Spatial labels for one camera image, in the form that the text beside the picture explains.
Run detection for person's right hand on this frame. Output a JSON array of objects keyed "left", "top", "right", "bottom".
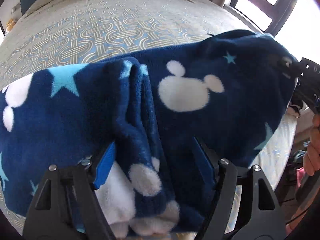
[{"left": 303, "top": 114, "right": 320, "bottom": 176}]

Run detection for patterned blue grey bedspread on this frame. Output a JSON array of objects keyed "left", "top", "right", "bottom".
[{"left": 0, "top": 0, "right": 299, "bottom": 240}]

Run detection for navy fleece Mickey pants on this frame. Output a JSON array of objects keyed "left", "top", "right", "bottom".
[{"left": 1, "top": 30, "right": 296, "bottom": 238}]

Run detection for dark wooden window frame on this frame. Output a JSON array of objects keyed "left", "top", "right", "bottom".
[{"left": 227, "top": 0, "right": 298, "bottom": 36}]

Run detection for small plush toy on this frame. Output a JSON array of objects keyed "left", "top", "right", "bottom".
[{"left": 6, "top": 18, "right": 16, "bottom": 32}]

